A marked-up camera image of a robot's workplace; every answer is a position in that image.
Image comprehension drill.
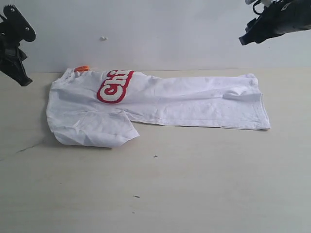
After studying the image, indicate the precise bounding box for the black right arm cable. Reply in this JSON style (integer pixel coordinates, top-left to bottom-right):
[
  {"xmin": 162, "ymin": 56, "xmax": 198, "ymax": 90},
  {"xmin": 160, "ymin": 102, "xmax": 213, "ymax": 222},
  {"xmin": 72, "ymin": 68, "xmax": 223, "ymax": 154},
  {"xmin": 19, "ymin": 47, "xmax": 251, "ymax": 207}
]
[{"xmin": 251, "ymin": 0, "xmax": 268, "ymax": 14}]

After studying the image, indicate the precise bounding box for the orange ribbon tag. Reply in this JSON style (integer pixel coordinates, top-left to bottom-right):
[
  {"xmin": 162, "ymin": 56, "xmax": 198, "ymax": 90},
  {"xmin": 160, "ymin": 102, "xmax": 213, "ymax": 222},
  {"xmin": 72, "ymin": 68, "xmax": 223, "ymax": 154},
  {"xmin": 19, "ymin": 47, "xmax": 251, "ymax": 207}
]
[{"xmin": 74, "ymin": 66, "xmax": 90, "ymax": 72}]

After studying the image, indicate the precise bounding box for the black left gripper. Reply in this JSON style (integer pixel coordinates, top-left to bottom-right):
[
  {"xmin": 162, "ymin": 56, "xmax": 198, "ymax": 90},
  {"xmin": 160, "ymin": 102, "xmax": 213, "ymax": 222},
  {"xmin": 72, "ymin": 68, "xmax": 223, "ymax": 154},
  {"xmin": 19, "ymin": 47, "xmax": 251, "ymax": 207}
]
[{"xmin": 0, "ymin": 15, "xmax": 33, "ymax": 86}]

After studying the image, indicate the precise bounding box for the white t-shirt red lettering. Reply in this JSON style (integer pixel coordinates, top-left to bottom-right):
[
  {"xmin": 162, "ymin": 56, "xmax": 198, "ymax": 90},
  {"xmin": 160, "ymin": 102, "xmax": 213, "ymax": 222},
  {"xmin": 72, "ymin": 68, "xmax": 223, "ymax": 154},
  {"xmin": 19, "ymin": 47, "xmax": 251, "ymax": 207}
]
[{"xmin": 46, "ymin": 69, "xmax": 271, "ymax": 148}]

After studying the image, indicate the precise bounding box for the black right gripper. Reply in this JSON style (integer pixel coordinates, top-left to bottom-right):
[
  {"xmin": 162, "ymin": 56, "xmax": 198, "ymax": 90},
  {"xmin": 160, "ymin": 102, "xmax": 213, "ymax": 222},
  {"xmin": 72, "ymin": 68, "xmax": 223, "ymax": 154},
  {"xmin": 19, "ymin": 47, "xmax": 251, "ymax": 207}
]
[{"xmin": 239, "ymin": 0, "xmax": 311, "ymax": 45}]

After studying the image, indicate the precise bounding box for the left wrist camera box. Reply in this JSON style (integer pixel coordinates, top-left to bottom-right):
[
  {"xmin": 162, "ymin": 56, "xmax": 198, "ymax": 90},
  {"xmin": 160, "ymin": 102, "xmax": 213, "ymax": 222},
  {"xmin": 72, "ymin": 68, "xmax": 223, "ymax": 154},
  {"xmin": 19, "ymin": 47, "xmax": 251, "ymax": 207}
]
[{"xmin": 3, "ymin": 4, "xmax": 36, "ymax": 42}]

